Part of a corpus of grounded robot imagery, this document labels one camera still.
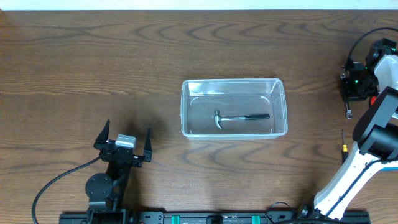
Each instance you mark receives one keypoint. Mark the blue white drill bit box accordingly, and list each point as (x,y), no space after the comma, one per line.
(390,168)

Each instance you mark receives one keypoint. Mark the red handled pliers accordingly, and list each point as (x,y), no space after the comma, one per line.
(372,100)

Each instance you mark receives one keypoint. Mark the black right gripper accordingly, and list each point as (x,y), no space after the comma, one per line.
(350,94)

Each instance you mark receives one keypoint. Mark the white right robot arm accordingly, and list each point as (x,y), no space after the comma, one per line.
(374,136)

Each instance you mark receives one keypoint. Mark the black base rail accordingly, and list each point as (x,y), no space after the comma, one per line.
(272,216)

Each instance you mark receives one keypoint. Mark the black yellow screwdriver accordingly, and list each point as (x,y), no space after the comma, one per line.
(344,149)

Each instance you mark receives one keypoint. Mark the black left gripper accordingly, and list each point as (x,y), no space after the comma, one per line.
(121,153)

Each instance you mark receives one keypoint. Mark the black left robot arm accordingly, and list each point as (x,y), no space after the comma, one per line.
(106,190)

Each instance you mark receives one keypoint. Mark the black handled hammer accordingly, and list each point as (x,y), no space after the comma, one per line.
(218,119)

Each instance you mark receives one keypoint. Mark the silver combination wrench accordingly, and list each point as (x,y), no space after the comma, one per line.
(349,114)

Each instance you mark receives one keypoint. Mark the clear plastic container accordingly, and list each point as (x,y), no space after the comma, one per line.
(233,97)

